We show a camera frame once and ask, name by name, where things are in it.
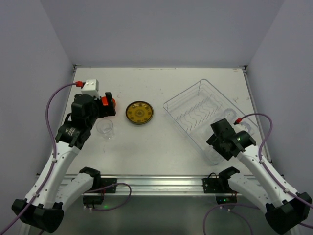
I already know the clear glass cup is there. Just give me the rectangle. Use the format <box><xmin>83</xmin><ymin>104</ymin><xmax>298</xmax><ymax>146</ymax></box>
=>
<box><xmin>96</xmin><ymin>119</ymin><xmax>114</xmax><ymax>140</ymax></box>
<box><xmin>223</xmin><ymin>108</ymin><xmax>237</xmax><ymax>122</ymax></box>
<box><xmin>206</xmin><ymin>147</ymin><xmax>224</xmax><ymax>165</ymax></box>

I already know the yellow patterned plate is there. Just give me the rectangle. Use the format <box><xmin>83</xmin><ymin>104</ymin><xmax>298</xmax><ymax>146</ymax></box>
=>
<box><xmin>125</xmin><ymin>101</ymin><xmax>154</xmax><ymax>125</ymax></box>

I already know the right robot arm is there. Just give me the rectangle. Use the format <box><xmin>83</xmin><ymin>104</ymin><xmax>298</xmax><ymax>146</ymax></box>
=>
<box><xmin>207</xmin><ymin>118</ymin><xmax>313</xmax><ymax>235</ymax></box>

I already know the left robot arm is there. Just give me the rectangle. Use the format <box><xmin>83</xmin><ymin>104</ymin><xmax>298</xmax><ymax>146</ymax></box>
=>
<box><xmin>12</xmin><ymin>92</ymin><xmax>116</xmax><ymax>233</ymax></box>

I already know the orange bowl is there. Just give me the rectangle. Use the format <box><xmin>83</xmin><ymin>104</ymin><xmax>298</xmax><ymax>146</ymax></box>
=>
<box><xmin>101</xmin><ymin>96</ymin><xmax>116</xmax><ymax>108</ymax></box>

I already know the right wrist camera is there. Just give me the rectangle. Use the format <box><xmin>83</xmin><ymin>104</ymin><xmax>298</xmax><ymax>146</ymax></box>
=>
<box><xmin>234</xmin><ymin>117</ymin><xmax>252</xmax><ymax>134</ymax></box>

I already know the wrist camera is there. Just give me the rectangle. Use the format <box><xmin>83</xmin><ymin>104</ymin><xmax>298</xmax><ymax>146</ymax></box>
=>
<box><xmin>81</xmin><ymin>79</ymin><xmax>100</xmax><ymax>99</ymax></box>
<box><xmin>234</xmin><ymin>117</ymin><xmax>252</xmax><ymax>134</ymax></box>

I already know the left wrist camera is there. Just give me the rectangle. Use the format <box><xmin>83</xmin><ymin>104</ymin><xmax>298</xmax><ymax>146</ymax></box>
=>
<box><xmin>81</xmin><ymin>79</ymin><xmax>100</xmax><ymax>99</ymax></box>

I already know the white wire dish rack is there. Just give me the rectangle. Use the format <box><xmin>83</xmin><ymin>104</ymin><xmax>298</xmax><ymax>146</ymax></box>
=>
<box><xmin>163</xmin><ymin>79</ymin><xmax>245</xmax><ymax>165</ymax></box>

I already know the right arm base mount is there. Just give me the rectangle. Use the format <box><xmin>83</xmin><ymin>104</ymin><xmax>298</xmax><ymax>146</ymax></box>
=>
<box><xmin>202</xmin><ymin>173</ymin><xmax>232</xmax><ymax>194</ymax></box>

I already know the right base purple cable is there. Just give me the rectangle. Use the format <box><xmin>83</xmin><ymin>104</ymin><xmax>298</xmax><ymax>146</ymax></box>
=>
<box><xmin>202</xmin><ymin>203</ymin><xmax>260</xmax><ymax>235</ymax></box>

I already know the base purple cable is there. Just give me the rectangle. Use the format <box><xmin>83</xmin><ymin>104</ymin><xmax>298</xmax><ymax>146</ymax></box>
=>
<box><xmin>83</xmin><ymin>183</ymin><xmax>132</xmax><ymax>212</ymax></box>
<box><xmin>202</xmin><ymin>203</ymin><xmax>260</xmax><ymax>235</ymax></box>

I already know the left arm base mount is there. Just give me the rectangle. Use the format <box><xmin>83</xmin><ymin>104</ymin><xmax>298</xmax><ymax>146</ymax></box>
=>
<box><xmin>83</xmin><ymin>178</ymin><xmax>117</xmax><ymax>194</ymax></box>

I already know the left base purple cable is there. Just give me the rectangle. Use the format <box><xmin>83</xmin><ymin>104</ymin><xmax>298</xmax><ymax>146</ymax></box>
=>
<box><xmin>83</xmin><ymin>183</ymin><xmax>132</xmax><ymax>212</ymax></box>

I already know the aluminium mounting rail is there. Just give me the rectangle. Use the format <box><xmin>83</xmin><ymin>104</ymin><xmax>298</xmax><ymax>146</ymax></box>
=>
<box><xmin>31</xmin><ymin>174</ymin><xmax>291</xmax><ymax>196</ymax></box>

